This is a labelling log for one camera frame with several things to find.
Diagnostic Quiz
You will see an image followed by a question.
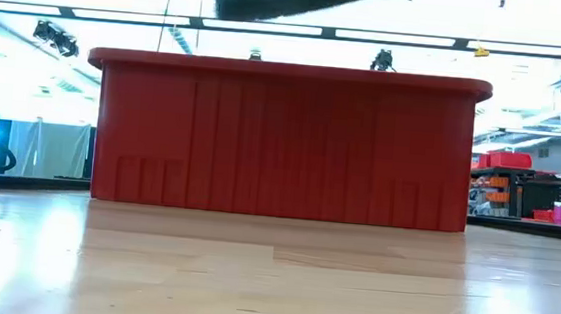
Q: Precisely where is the black camera on mount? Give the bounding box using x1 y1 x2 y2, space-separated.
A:
370 47 398 73

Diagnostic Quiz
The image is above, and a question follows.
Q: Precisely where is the red storage bin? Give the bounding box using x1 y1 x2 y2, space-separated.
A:
487 149 535 172

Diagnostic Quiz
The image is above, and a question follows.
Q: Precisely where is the thin hanging cable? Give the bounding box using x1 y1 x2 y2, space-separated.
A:
155 0 174 53

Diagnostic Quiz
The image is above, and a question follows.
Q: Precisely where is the black ceiling spotlight cluster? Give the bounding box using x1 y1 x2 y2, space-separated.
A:
30 18 82 60

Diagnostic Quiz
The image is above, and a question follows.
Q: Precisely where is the large red plastic bin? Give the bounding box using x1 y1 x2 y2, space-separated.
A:
75 45 495 236

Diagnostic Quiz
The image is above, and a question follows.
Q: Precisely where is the grey curtain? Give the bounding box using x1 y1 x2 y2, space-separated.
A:
5 117 92 183

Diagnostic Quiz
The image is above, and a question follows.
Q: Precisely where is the black storage shelf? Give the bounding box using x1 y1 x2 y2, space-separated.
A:
467 164 536 221

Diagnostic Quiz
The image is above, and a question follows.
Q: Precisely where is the small red tray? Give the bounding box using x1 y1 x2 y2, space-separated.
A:
530 208 556 224

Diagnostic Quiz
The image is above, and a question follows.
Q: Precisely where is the black pegboard cabinet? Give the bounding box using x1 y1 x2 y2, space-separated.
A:
520 173 561 220

